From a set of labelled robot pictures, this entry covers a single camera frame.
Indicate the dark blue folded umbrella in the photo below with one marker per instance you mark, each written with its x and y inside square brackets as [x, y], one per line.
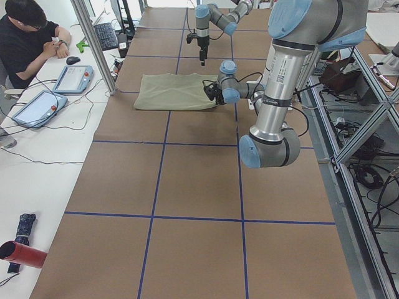
[23, 232]

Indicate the near blue teach pendant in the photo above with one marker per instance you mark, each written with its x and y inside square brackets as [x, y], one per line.
[37, 112]

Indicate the red cylinder tube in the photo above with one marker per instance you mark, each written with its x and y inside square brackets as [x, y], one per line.
[21, 254]

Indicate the aluminium frame structure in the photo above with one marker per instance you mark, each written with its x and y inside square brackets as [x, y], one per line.
[355, 133]

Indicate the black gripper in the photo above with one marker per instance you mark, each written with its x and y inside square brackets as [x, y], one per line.
[203, 41]
[217, 94]

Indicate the grey aluminium camera post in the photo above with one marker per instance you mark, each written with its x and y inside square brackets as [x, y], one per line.
[85, 22]

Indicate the blue teach pendant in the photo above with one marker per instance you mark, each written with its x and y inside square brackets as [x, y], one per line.
[37, 112]
[73, 80]

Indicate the green plastic clamp tool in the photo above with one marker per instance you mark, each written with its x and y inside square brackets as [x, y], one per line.
[81, 46]

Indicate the far blue teach pendant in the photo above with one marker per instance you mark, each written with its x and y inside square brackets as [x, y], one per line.
[73, 80]

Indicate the black computer mouse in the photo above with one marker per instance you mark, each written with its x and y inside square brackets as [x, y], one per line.
[72, 60]

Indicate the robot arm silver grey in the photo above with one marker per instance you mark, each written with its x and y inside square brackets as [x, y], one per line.
[210, 13]
[328, 25]

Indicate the black computer keyboard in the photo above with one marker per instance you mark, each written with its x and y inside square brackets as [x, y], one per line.
[106, 36]

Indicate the olive green long-sleeve shirt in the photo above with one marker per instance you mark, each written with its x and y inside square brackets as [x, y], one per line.
[172, 92]

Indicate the person in black shirt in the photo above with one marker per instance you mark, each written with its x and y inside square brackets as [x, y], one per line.
[29, 40]

